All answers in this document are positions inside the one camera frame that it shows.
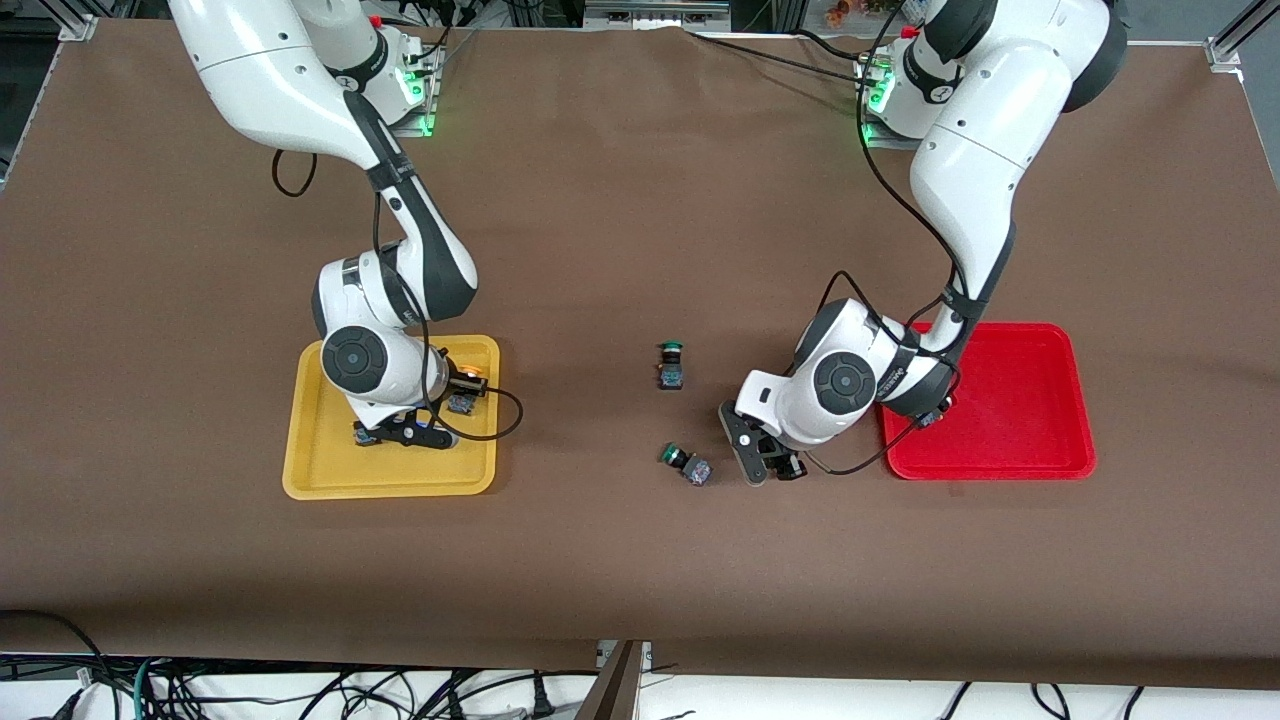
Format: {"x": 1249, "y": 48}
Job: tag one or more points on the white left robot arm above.
{"x": 980, "y": 150}

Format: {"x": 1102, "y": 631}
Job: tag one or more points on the black power plug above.
{"x": 542, "y": 700}

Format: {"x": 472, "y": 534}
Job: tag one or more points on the aluminium corner profile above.
{"x": 1235, "y": 35}
{"x": 75, "y": 25}

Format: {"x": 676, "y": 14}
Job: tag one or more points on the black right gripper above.
{"x": 452, "y": 391}

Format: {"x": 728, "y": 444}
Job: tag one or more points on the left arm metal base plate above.
{"x": 880, "y": 140}

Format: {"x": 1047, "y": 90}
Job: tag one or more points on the red plastic tray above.
{"x": 1030, "y": 400}

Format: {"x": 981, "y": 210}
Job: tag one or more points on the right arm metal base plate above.
{"x": 425, "y": 125}

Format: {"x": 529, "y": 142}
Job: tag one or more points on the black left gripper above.
{"x": 790, "y": 462}

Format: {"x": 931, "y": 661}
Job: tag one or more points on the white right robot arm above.
{"x": 260, "y": 70}

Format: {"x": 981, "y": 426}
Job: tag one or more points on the green cap push button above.
{"x": 695, "y": 470}
{"x": 670, "y": 375}

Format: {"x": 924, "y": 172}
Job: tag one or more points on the brown table mat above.
{"x": 600, "y": 550}

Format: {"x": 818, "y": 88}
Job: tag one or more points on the aluminium frame post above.
{"x": 615, "y": 690}

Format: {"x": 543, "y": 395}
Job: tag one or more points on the yellow plastic tray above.
{"x": 330, "y": 470}

